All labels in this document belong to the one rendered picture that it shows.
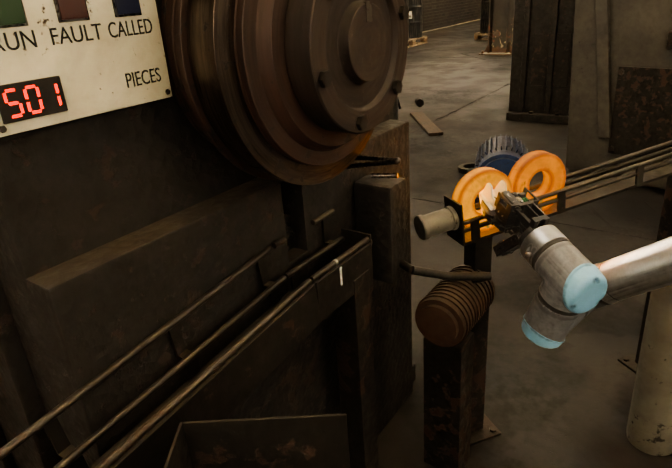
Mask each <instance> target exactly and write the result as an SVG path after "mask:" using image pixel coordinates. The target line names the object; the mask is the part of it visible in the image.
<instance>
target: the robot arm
mask: <svg viewBox="0 0 672 468"><path fill-rule="evenodd" d="M527 192H528V193H529V194H530V195H532V196H533V197H534V199H533V200H532V201H530V200H529V199H528V198H527V197H526V195H527ZM479 199H480V206H481V210H482V214H483V216H484V217H485V218H486V219H487V220H488V221H489V222H490V223H491V225H494V226H495V227H496V228H498V229H499V230H500V231H502V232H505V233H509V234H510V235H512V234H514V235H512V236H511V237H509V238H507V239H505V240H502V241H500V242H498V243H497V245H495V246H493V249H494V252H495V254H496V257H497V256H501V255H502V256H506V255H510V254H512V253H513V252H514V251H515V250H517V249H519V248H520V253H521V254H522V256H523V257H524V258H525V259H526V261H527V262H528V263H529V264H530V265H531V266H532V267H533V269H534V270H535V271H536V272H537V273H538V275H539V276H540V277H541V278H542V279H543V281H542V283H541V285H540V287H539V289H538V291H537V293H536V295H535V296H534V298H533V300H532V302H531V304H530V306H529V308H528V310H527V312H526V314H524V316H523V321H522V324H521V326H522V330H523V332H524V334H525V335H526V337H527V338H528V339H529V340H531V342H533V343H535V344H536V345H538V346H541V347H544V348H548V349H553V348H557V347H559V346H560V345H561V344H562V343H563V342H564V341H565V338H566V336H567V334H568V333H569V332H570V331H571V330H572V329H573V328H574V327H575V326H576V325H577V324H578V323H579V322H581V321H582V320H583V319H584V318H585V317H586V316H587V315H588V314H589V313H590V312H591V311H593V310H595V309H597V308H600V307H604V306H607V305H610V304H614V303H616V302H617V301H620V300H623V299H626V298H630V297H633V296H636V295H640V294H643V293H646V292H650V291H653V290H656V289H660V288H663V287H666V286H670V285H672V236H671V237H668V238H666V239H663V240H660V241H658V242H655V243H652V244H650V245H647V246H644V247H642V248H639V249H636V250H634V251H631V252H628V253H626V254H623V255H620V256H618V257H615V258H612V259H610V260H607V261H604V262H602V263H596V264H592V263H591V262H590V261H589V260H588V259H587V258H586V257H585V256H584V255H583V254H582V253H581V252H580V251H579V250H578V249H577V248H576V247H575V246H574V245H573V244H572V243H571V242H570V241H569V240H568V239H567V238H566V237H565V236H564V235H563V234H562V233H561V232H560V231H559V230H558V229H557V228H556V227H555V226H553V225H548V223H549V220H550V218H549V217H548V216H547V215H546V214H545V213H544V212H543V211H542V210H541V209H540V208H539V207H538V203H539V199H538V198H537V197H536V196H535V195H534V194H533V193H532V192H531V191H530V190H528V189H527V188H526V187H524V189H523V192H521V193H516V192H510V191H509V190H508V191H507V184H506V182H505V181H503V180H501V181H500V182H499V183H498V185H497V186H496V188H495V189H494V190H493V187H492V185H491V183H487V185H486V187H485V188H484V189H483V190H482V191H481V192H479Z"/></svg>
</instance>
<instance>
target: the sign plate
mask: <svg viewBox="0 0 672 468"><path fill-rule="evenodd" d="M21 4H22V8H23V12H24V15H25V19H26V23H24V24H13V25H2V26H0V137H4V136H8V135H13V134H17V133H21V132H25V131H29V130H34V129H38V128H42V127H46V126H50V125H55V124H59V123H63V122H67V121H72V120H76V119H80V118H84V117H88V116H93V115H97V114H101V113H105V112H110V111H114V110H118V109H122V108H126V107H131V106H135V105H139V104H143V103H147V102H152V101H156V100H160V99H164V98H169V97H172V91H171V86H170V80H169V75H168V69H167V63H166V58H165V52H164V47H163V41H162V36H161V30H160V24H159V19H158V13H157V8H156V2H155V0H139V6H140V11H141V13H135V14H124V15H118V14H117V10H116V5H115V0H85V4H86V8H87V13H88V18H79V19H68V20H61V17H60V13H59V9H58V5H57V1H56V0H21ZM54 84H57V86H58V90H59V93H56V90H55V86H54ZM29 85H35V87H38V88H39V92H40V97H38V96H37V93H36V89H35V88H30V89H26V88H25V86H29ZM12 88H15V91H13V92H8V93H6V97H7V100H8V103H9V102H15V101H18V102H19V104H21V103H22V105H23V109H24V112H25V113H22V117H17V118H13V117H12V115H16V114H21V110H20V106H19V104H16V105H11V106H9V104H8V103H5V101H4V98H3V95H2V93H5V90H6V89H12ZM24 89H26V91H27V95H28V99H25V96H24V92H23V90H24ZM57 96H60V97H61V101H62V105H59V101H58V97H57ZM39 100H42V103H43V107H44V109H41V107H40V103H39ZM26 102H30V106H31V109H32V111H35V110H40V109H41V110H42V112H41V113H36V114H33V113H32V111H31V112H29V110H28V106H27V103H26Z"/></svg>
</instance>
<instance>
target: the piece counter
mask: <svg viewBox="0 0 672 468"><path fill-rule="evenodd" d="M25 88H26V89H30V88H35V89H36V93H37V96H38V97H40V92H39V88H38V87H35V85H29V86H25ZM26 89H24V90H23V92H24V96H25V99H28V95H27V91H26ZM13 91H15V88H12V89H6V90H5V93H2V95H3V98H4V101H5V103H8V100H7V97H6V93H8V92H13ZM26 103H27V106H28V110H29V112H31V111H32V109H31V106H30V102H26ZM39 103H40V107H41V109H44V107H43V103H42V100H39ZM8 104H9V106H11V105H16V104H19V102H18V101H15V102H9V103H8ZM19 106H20V110H21V114H16V115H12V117H13V118H17V117H22V113H25V112H24V109H23V105H22V103H21V104H19ZM41 109H40V110H35V111H32V113H33V114H36V113H41V112H42V110H41Z"/></svg>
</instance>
